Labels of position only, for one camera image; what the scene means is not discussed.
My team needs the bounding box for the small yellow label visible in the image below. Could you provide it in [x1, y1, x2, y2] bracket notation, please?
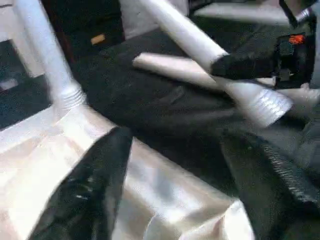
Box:
[90, 33, 107, 46]

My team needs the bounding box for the white plastic table top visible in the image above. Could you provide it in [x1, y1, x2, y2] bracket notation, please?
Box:
[0, 102, 256, 240]

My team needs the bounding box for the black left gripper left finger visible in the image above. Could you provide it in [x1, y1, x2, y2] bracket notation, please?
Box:
[27, 126, 135, 240]

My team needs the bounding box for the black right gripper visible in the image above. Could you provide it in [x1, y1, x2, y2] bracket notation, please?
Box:
[210, 31, 316, 90]

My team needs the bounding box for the black tall cabinet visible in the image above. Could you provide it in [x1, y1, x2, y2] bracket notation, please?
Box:
[40, 0, 126, 63]

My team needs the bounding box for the white plastic table leg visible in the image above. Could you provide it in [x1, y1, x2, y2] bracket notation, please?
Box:
[12, 0, 87, 113]
[132, 52, 320, 118]
[137, 0, 295, 128]

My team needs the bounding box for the black table mat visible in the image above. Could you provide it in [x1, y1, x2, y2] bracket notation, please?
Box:
[0, 15, 320, 201]

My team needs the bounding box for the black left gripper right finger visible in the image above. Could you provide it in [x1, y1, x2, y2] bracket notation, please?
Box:
[220, 131, 320, 240]

